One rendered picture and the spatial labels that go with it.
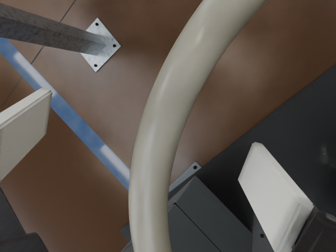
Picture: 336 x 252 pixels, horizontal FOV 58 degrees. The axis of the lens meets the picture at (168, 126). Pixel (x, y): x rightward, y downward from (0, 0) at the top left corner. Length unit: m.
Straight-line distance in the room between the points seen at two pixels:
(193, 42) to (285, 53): 1.30
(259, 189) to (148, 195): 0.08
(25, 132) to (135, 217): 0.11
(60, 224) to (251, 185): 1.87
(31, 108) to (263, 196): 0.13
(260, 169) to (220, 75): 1.31
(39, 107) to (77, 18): 1.62
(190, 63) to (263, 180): 0.08
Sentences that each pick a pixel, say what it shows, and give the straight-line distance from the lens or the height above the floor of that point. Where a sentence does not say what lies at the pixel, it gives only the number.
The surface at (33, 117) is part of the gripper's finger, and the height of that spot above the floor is 1.34.
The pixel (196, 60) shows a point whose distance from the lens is 0.19.
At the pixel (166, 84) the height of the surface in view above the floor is 1.29.
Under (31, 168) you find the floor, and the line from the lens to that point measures 2.03.
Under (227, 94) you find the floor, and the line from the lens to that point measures 1.48.
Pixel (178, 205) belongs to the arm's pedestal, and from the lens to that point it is 1.20.
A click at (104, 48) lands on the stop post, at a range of 1.67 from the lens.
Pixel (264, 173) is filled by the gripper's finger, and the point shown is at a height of 1.30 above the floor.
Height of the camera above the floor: 1.47
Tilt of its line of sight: 72 degrees down
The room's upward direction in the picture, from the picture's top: 112 degrees counter-clockwise
